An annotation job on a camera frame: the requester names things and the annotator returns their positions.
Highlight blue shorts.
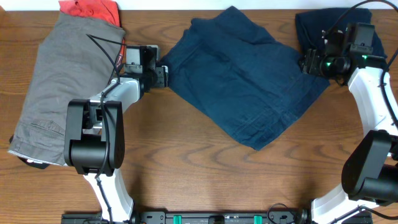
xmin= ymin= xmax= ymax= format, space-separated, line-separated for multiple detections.
xmin=162 ymin=7 xmax=329 ymax=151

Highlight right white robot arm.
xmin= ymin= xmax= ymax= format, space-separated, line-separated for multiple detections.
xmin=295 ymin=22 xmax=397 ymax=223

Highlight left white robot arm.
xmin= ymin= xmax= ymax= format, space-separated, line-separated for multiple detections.
xmin=62 ymin=45 xmax=169 ymax=223

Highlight dark navy folded garment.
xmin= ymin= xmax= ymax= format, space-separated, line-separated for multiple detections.
xmin=295 ymin=7 xmax=373 ymax=60

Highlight grey folded shorts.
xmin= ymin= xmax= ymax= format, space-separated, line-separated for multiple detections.
xmin=8 ymin=13 xmax=125 ymax=166

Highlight red garment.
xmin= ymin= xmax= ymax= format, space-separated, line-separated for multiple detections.
xmin=54 ymin=0 xmax=126 ymax=65

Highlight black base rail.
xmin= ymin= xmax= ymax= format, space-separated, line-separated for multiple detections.
xmin=61 ymin=211 xmax=373 ymax=224

